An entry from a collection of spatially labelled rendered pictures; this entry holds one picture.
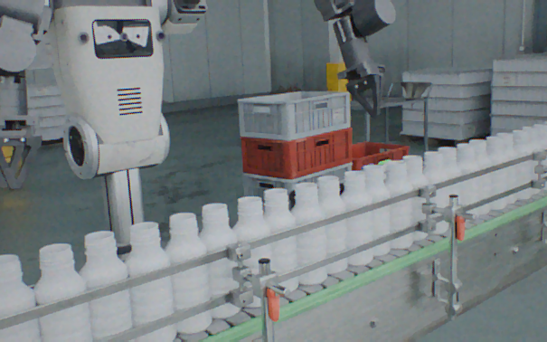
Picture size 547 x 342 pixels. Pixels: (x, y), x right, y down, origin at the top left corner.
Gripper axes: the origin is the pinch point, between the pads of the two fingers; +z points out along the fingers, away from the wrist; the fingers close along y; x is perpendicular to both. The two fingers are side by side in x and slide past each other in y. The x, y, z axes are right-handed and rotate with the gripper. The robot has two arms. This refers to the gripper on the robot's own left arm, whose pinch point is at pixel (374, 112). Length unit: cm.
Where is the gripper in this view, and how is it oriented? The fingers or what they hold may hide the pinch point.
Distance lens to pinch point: 119.2
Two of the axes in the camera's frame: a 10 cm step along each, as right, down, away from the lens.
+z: 2.8, 9.6, -0.9
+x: -7.9, 2.8, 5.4
